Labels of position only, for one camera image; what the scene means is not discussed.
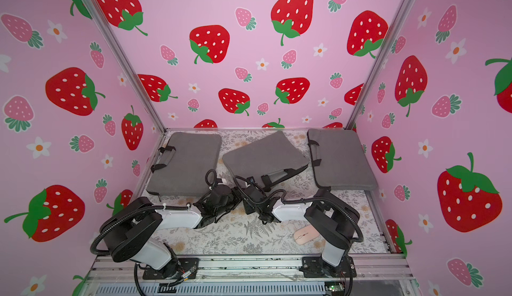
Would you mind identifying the grey laptop bag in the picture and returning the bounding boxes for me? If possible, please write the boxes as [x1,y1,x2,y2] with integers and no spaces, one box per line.
[222,131,309,192]
[307,129,378,191]
[146,132,221,197]

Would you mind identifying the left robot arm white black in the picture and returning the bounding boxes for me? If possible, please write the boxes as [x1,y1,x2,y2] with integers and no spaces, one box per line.
[90,169,241,295]

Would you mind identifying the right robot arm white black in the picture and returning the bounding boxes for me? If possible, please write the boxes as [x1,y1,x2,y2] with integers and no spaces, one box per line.
[234,176,364,279]

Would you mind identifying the pink computer mouse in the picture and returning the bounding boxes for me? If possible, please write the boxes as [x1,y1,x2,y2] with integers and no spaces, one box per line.
[293,225,320,245]

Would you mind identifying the floral patterned table mat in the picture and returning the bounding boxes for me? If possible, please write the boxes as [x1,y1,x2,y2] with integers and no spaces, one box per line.
[141,129,390,255]

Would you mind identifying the white ribbed vent strip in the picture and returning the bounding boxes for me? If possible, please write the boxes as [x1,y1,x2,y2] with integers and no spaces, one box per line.
[93,281,329,296]

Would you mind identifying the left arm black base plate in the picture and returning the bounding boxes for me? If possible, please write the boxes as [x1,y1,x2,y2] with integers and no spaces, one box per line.
[142,257,199,280]

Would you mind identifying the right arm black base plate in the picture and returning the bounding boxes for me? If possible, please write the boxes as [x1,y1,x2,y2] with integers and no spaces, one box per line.
[299,256,357,279]

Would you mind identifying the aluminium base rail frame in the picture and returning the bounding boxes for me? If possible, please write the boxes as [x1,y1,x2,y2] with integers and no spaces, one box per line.
[77,254,422,295]

